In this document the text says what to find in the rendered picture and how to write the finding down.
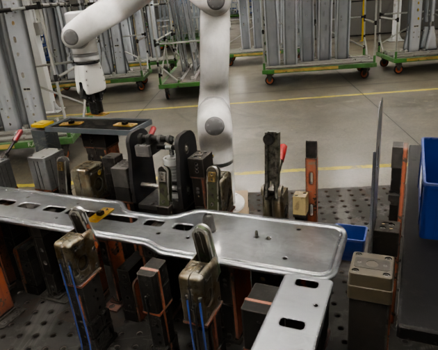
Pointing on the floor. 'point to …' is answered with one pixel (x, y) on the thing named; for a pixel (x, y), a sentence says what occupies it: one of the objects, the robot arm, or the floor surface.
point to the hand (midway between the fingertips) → (96, 107)
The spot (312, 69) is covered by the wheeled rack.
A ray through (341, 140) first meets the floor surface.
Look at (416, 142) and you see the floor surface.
